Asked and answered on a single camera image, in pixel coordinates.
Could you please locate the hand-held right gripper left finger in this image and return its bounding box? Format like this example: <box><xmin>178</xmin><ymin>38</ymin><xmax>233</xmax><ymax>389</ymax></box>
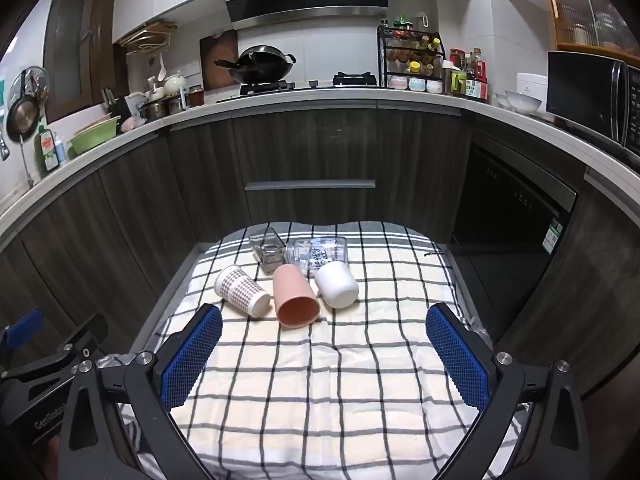
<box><xmin>57</xmin><ymin>304</ymin><xmax>223</xmax><ymax>480</ymax></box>

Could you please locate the plain white cup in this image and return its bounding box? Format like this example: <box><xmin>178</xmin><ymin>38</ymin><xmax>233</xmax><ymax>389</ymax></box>
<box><xmin>314</xmin><ymin>261</ymin><xmax>360</xmax><ymax>309</ymax></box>

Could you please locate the black white checked cloth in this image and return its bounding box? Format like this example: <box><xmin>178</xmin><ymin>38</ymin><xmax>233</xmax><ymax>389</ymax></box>
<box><xmin>122</xmin><ymin>220</ymin><xmax>531</xmax><ymax>480</ymax></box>

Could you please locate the black knife block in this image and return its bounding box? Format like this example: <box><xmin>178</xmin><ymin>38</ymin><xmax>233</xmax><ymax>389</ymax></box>
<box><xmin>101</xmin><ymin>87</ymin><xmax>132</xmax><ymax>119</ymax></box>

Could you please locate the clear printed glass cup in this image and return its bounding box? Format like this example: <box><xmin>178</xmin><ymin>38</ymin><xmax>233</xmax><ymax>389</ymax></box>
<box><xmin>286</xmin><ymin>236</ymin><xmax>348</xmax><ymax>275</ymax></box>

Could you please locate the white cup with brown pattern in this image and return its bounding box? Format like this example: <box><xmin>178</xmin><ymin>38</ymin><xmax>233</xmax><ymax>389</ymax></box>
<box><xmin>214</xmin><ymin>265</ymin><xmax>272</xmax><ymax>319</ymax></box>

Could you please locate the black spice rack with bottles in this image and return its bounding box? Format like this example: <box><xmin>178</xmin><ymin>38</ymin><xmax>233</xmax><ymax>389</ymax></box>
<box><xmin>377</xmin><ymin>19</ymin><xmax>447</xmax><ymax>95</ymax></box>

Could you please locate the large white bowl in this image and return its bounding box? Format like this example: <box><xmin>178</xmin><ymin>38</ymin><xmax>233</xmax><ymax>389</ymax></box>
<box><xmin>505</xmin><ymin>90</ymin><xmax>544</xmax><ymax>114</ymax></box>

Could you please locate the green dish soap bottle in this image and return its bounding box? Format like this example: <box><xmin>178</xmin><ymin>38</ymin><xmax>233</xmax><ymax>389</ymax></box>
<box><xmin>34</xmin><ymin>127</ymin><xmax>60</xmax><ymax>172</ymax></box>

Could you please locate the hanging frying pan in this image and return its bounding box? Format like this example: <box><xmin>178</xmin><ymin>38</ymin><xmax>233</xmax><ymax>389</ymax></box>
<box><xmin>6</xmin><ymin>71</ymin><xmax>50</xmax><ymax>143</ymax></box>

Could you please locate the brown wooden cutting board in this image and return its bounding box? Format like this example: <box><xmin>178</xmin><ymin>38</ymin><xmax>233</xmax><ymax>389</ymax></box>
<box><xmin>199</xmin><ymin>30</ymin><xmax>239</xmax><ymax>92</ymax></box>

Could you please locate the clear square glass cup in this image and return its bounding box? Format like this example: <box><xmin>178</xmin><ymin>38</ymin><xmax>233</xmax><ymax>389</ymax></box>
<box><xmin>248</xmin><ymin>226</ymin><xmax>289</xmax><ymax>275</ymax></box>

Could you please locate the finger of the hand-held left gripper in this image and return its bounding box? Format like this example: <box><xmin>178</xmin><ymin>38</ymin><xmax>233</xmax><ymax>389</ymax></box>
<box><xmin>0</xmin><ymin>309</ymin><xmax>45</xmax><ymax>357</ymax></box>
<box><xmin>0</xmin><ymin>314</ymin><xmax>109</xmax><ymax>386</ymax></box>

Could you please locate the silver drawer handle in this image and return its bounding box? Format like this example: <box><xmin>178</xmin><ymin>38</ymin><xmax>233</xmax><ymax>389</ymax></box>
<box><xmin>244</xmin><ymin>180</ymin><xmax>377</xmax><ymax>192</ymax></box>

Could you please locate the pink cup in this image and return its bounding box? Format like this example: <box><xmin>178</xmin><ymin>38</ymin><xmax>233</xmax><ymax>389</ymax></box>
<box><xmin>272</xmin><ymin>263</ymin><xmax>320</xmax><ymax>330</ymax></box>

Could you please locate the wooden glass-door wall cabinet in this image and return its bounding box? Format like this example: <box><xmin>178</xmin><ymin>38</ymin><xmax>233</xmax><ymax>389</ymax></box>
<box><xmin>544</xmin><ymin>0</ymin><xmax>640</xmax><ymax>57</ymax></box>

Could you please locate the black microwave oven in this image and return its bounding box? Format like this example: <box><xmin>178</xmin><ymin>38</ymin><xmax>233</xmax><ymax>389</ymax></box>
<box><xmin>546</xmin><ymin>50</ymin><xmax>640</xmax><ymax>157</ymax></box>

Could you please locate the steel pot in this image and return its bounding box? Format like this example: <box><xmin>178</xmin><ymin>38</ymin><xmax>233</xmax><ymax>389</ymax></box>
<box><xmin>137</xmin><ymin>94</ymin><xmax>189</xmax><ymax>121</ymax></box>

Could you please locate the hanging wooden board rack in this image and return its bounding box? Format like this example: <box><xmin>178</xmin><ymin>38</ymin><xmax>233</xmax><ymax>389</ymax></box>
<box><xmin>120</xmin><ymin>20</ymin><xmax>179</xmax><ymax>56</ymax></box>

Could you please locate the green plastic basin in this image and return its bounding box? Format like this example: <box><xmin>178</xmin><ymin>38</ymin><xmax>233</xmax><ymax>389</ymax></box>
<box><xmin>68</xmin><ymin>116</ymin><xmax>122</xmax><ymax>156</ymax></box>

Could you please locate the black wok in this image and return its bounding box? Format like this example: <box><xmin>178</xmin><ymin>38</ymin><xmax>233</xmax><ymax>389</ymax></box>
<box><xmin>215</xmin><ymin>45</ymin><xmax>297</xmax><ymax>85</ymax></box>

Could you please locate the black built-in dishwasher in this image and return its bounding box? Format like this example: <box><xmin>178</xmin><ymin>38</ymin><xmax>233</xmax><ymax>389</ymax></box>
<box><xmin>450</xmin><ymin>132</ymin><xmax>581</xmax><ymax>283</ymax></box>

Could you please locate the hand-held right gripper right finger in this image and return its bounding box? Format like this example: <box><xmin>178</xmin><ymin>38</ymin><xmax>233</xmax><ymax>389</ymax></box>
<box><xmin>425</xmin><ymin>302</ymin><xmax>591</xmax><ymax>480</ymax></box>

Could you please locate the red label sauce bottle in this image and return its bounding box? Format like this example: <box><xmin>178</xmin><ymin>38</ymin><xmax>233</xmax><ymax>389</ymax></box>
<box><xmin>465</xmin><ymin>49</ymin><xmax>489</xmax><ymax>102</ymax></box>

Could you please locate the black gas stove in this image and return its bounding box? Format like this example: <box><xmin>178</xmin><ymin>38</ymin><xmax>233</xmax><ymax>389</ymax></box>
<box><xmin>239</xmin><ymin>72</ymin><xmax>379</xmax><ymax>97</ymax></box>

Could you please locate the white rice cooker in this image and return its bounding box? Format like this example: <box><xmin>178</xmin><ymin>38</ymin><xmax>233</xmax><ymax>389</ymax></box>
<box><xmin>515</xmin><ymin>73</ymin><xmax>549</xmax><ymax>110</ymax></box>

